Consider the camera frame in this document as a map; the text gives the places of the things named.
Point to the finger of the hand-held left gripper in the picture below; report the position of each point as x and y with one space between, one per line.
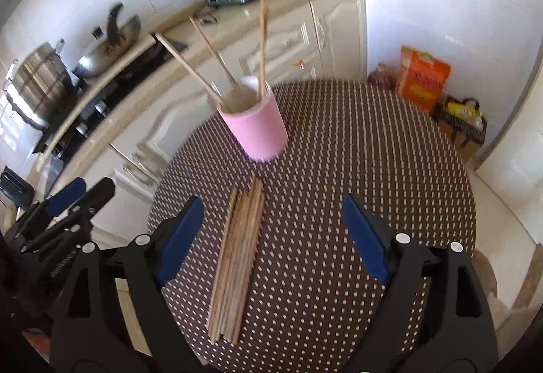
68 193
99 195

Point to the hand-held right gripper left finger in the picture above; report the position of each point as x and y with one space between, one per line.
182 237

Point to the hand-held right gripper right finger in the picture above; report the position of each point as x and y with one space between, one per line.
365 237

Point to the bunch of wooden chopsticks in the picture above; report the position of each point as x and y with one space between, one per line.
237 254

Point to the pink cup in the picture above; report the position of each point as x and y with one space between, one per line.
258 135

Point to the single wooden chopstick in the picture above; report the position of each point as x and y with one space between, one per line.
212 51
186 68
261 42
266 25

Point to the black container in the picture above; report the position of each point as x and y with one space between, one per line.
15 188

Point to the stove knob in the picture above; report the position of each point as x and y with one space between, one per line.
99 107
82 128

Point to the round polka dot table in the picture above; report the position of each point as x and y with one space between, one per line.
322 169

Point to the steel steamer pot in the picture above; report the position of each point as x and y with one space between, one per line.
38 89

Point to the steel wok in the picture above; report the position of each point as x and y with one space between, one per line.
97 63

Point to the brown paper bag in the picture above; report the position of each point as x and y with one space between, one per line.
466 140

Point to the black gas stove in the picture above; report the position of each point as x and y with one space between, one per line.
148 59

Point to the yellow packet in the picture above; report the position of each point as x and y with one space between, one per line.
460 109

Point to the brown cooking oil jug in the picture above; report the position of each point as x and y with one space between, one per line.
382 78

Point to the glass wok lid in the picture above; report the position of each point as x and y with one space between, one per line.
98 32

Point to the orange rice bag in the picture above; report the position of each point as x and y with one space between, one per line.
422 80

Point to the white door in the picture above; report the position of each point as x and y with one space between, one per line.
517 152

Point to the cream base cabinet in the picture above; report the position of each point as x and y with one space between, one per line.
339 29

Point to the beige kitchen countertop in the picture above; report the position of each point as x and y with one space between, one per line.
271 2

